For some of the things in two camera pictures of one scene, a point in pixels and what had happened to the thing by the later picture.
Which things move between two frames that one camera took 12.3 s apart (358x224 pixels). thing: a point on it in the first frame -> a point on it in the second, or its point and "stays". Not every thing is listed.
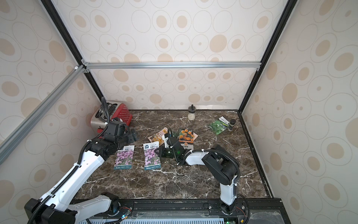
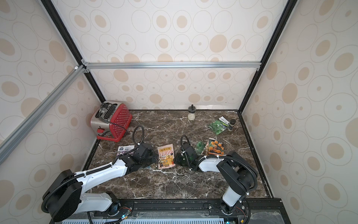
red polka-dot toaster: x=118 y=111 stays
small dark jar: x=232 y=122 stays
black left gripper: x=134 y=134 -> x=154 y=154
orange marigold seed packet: x=186 y=137 -> x=213 y=146
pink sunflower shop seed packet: x=158 y=137 -> x=166 y=156
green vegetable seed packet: x=219 y=126 stays
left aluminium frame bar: x=11 y=142 stays
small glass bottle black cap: x=191 y=112 stays
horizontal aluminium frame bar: x=113 y=65 stays
